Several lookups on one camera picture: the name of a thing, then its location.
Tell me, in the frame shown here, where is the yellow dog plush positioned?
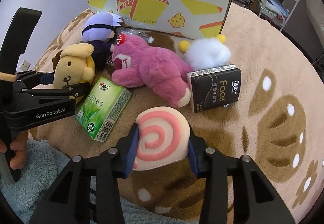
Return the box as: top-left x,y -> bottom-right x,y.
52,43 -> 96,89

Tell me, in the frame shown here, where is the green tissue pack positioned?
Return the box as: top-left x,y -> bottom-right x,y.
76,77 -> 131,142

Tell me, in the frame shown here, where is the purple haired doll plush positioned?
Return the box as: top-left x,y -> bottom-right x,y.
81,12 -> 123,71

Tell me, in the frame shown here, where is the pink bear plush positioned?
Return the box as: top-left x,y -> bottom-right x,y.
112,35 -> 192,108

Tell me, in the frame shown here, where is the pink swirl roll cushion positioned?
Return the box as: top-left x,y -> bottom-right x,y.
133,106 -> 191,171

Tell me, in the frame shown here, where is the black Face tissue pack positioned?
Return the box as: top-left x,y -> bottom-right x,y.
187,64 -> 242,113

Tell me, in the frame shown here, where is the white fluffy plush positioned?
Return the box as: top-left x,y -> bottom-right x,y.
178,34 -> 231,71

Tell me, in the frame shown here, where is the person's left hand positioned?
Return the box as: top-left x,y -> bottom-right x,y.
10,131 -> 29,170

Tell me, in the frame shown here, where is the light blue fleece clothing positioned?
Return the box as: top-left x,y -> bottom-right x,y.
1,139 -> 186,223

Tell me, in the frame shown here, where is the beige brown patterned blanket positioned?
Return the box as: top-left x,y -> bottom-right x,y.
30,3 -> 323,223

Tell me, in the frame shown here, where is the white wall socket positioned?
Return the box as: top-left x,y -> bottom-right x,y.
20,60 -> 31,71

